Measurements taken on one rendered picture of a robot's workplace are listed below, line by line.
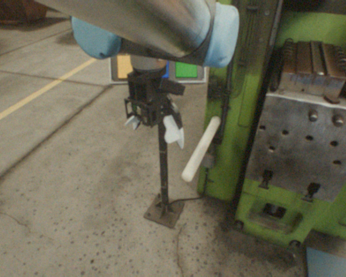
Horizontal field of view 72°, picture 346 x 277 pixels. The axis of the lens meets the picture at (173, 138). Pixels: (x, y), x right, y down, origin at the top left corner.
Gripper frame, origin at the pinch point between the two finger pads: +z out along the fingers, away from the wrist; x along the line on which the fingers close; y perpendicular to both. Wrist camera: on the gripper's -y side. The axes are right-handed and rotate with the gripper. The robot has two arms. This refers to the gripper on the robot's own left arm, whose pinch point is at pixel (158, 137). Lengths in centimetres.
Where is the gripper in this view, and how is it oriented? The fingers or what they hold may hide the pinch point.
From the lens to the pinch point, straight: 62.7
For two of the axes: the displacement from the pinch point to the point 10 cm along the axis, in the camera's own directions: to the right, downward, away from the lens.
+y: -5.4, 5.2, -6.7
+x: 8.4, 3.3, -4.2
